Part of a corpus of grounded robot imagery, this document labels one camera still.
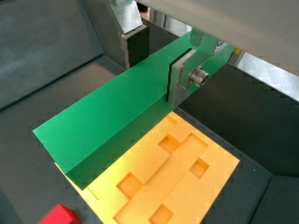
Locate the yellow puzzle board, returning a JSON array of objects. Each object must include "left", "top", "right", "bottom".
[{"left": 53, "top": 111, "right": 240, "bottom": 224}]

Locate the long green block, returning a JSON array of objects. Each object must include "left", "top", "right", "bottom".
[{"left": 33, "top": 34, "right": 233, "bottom": 188}]

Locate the red block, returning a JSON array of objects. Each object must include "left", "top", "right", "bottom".
[{"left": 37, "top": 204, "right": 83, "bottom": 224}]

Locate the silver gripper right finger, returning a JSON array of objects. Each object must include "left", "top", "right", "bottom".
[{"left": 167, "top": 27, "right": 229, "bottom": 109}]

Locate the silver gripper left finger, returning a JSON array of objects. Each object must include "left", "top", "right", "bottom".
[{"left": 104, "top": 0, "right": 149, "bottom": 68}]

